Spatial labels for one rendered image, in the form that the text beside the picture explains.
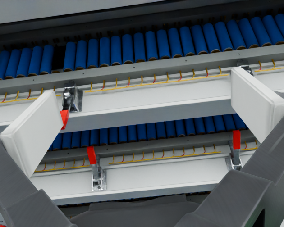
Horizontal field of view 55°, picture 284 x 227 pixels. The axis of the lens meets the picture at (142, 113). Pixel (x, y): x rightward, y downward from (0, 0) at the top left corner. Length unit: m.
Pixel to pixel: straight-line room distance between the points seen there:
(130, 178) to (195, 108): 0.21
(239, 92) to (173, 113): 0.26
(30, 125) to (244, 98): 0.13
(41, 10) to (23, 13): 0.02
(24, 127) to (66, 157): 0.43
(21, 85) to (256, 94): 0.39
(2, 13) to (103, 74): 0.16
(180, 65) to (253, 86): 0.27
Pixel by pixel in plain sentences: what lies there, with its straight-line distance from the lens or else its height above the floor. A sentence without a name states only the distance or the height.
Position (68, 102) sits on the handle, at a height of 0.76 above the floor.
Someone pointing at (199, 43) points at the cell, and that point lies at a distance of 0.47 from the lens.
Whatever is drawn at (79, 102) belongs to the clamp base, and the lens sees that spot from 0.44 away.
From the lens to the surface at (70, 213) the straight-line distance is 0.73.
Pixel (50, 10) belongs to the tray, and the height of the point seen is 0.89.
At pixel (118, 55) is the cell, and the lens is 0.47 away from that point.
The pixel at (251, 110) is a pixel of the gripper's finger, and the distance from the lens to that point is 0.17.
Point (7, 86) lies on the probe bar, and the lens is 0.49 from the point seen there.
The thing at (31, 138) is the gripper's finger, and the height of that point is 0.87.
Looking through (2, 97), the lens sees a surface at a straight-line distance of 0.51.
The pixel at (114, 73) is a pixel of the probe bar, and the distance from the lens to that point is 0.44.
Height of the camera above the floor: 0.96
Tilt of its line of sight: 35 degrees down
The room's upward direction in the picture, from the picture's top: 9 degrees counter-clockwise
